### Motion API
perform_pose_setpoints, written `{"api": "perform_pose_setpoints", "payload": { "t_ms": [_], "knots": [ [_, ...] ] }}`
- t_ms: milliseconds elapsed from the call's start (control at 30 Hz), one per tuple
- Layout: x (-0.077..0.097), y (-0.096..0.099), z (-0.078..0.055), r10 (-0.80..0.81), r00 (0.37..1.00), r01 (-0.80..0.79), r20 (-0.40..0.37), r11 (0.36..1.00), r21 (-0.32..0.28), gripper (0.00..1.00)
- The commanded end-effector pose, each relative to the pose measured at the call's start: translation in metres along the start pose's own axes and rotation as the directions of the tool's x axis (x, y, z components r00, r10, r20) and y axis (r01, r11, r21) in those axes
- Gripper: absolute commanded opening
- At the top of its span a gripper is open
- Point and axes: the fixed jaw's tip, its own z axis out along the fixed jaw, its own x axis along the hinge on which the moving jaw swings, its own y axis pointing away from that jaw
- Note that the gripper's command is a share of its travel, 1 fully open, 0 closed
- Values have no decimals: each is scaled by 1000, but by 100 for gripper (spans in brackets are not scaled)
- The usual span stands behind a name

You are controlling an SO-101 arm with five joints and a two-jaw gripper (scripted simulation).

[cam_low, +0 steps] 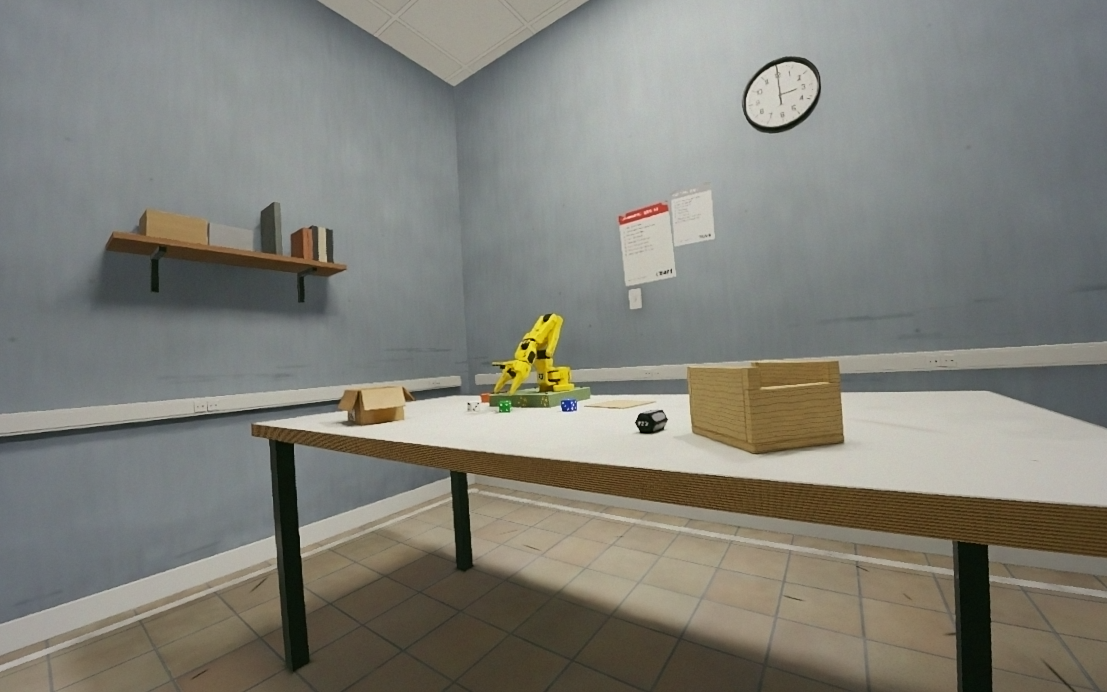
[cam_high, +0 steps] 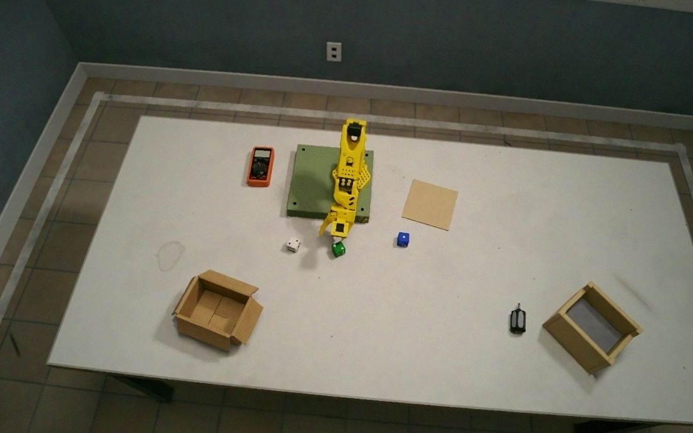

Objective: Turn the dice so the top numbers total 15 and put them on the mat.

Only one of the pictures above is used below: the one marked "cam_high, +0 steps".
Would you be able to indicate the green die with white pips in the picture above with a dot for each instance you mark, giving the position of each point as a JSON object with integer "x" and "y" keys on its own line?
{"x": 338, "y": 249}

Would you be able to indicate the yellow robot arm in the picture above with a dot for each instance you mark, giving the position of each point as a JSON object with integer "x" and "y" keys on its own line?
{"x": 354, "y": 179}

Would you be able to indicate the orange digital multimeter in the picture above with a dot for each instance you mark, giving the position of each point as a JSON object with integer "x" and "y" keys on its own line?
{"x": 260, "y": 168}

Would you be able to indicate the tan flat mat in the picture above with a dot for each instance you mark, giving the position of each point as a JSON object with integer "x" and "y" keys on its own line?
{"x": 430, "y": 204}

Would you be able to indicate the blue die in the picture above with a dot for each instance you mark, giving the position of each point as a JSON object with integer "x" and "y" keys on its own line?
{"x": 403, "y": 239}

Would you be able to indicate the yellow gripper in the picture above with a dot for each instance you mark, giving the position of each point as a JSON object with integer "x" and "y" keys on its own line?
{"x": 345, "y": 220}

